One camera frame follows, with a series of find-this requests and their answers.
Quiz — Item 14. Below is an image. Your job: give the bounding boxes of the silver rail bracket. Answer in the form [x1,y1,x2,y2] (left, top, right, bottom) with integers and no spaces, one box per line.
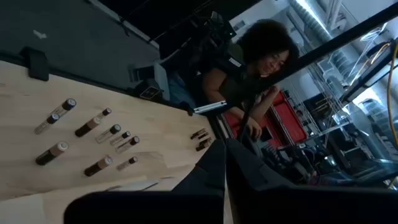
[193,100,228,114]

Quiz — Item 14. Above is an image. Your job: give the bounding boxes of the black table-level camera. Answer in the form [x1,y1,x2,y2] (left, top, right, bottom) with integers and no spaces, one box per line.
[134,77,165,101]

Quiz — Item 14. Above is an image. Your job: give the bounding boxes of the black table edge clamp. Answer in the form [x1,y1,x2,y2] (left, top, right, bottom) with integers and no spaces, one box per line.
[182,102,195,116]
[20,46,50,82]

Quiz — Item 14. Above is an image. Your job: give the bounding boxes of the yellow hanging cable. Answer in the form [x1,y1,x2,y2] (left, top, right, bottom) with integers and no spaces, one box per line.
[386,40,398,150]

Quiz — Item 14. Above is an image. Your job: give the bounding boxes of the silver ceiling duct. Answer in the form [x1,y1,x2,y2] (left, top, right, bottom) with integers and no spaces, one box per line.
[287,0,346,44]

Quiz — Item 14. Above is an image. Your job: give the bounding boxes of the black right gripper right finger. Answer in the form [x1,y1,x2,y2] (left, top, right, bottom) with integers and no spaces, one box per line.
[226,138,398,224]

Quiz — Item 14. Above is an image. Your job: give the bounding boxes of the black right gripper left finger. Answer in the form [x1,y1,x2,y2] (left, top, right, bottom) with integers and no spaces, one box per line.
[63,139,226,224]

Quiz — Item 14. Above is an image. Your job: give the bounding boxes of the black overhead frame beam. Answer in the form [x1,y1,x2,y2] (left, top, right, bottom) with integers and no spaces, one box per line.
[267,2,398,86]

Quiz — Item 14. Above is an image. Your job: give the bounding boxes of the person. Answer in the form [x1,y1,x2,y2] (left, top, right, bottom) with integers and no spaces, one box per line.
[167,18,301,141]

